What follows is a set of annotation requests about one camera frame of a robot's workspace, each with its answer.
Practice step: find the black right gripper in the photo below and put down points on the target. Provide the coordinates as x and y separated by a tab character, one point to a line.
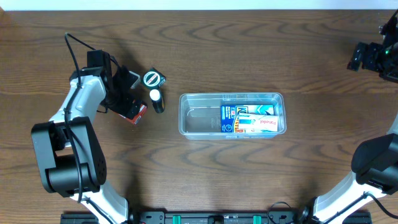
363	56

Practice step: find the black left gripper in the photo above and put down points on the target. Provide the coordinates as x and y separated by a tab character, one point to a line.
125	109

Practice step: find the red medicine box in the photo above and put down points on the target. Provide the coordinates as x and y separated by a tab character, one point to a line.
132	111

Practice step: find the blue fever patch box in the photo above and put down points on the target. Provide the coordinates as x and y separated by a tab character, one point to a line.
230	116

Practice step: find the white Panadol box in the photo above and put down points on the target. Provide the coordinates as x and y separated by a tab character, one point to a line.
258	122

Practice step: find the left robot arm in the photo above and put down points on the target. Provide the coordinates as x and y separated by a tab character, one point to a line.
69	156

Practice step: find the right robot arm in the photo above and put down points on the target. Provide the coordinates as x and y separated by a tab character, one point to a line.
373	173

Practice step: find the clear plastic container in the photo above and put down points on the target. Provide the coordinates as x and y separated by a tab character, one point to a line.
199	116

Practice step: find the dark bottle white cap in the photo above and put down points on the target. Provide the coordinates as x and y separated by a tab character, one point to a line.
157	100

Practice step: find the green round-label balm box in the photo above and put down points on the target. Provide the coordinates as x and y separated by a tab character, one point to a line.
153	79

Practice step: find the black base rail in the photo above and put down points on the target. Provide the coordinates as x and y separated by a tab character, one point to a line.
210	218

